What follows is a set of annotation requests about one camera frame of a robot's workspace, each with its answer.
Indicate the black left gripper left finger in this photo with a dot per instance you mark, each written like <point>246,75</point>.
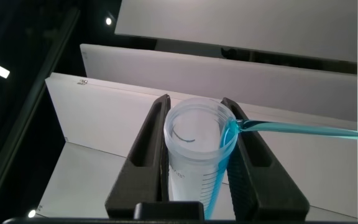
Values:
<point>141,174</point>

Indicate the blue pigment test tube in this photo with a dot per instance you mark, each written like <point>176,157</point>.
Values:
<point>197,161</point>

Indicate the white folding partition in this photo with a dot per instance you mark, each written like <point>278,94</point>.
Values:
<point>228,25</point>
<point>104,112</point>

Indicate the round ceiling spot light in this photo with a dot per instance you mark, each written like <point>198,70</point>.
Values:
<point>108,21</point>
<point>31,213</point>

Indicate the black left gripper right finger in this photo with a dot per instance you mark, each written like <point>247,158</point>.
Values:
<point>259,180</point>

